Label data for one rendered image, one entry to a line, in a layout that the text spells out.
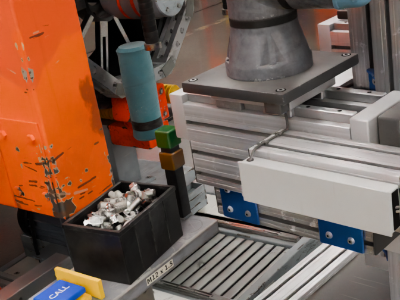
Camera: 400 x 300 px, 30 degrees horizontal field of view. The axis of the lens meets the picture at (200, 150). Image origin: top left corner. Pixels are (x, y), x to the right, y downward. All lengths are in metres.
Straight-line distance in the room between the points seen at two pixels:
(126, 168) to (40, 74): 0.92
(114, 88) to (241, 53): 0.87
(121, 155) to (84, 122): 0.77
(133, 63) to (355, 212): 1.03
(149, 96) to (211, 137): 0.65
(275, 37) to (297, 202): 0.29
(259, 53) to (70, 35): 0.46
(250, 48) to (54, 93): 0.46
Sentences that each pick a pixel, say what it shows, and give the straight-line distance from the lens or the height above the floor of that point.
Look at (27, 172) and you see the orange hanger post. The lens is 1.60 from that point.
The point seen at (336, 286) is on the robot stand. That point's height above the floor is 0.21.
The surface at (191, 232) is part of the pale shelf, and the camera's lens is 1.58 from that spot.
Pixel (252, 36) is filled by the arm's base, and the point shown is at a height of 0.89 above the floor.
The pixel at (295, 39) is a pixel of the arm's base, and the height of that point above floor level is 0.87.
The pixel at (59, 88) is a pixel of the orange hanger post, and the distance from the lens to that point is 1.53.
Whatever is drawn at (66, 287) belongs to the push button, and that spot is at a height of 0.48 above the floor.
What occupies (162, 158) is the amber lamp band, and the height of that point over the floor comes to 0.60.
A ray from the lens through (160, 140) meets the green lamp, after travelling 1.57.
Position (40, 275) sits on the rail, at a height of 0.39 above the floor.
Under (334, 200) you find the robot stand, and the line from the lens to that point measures 1.08.
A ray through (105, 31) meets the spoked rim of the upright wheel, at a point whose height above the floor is 0.75.
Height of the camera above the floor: 1.19
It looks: 22 degrees down
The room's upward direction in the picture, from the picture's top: 10 degrees counter-clockwise
